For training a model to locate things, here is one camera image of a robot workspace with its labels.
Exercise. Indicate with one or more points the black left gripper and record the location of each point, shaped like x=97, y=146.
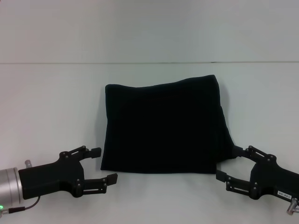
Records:
x=51, y=177

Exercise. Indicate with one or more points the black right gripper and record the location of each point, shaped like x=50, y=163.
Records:
x=275, y=179

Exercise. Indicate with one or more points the black t-shirt with white print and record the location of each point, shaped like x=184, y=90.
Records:
x=163, y=128

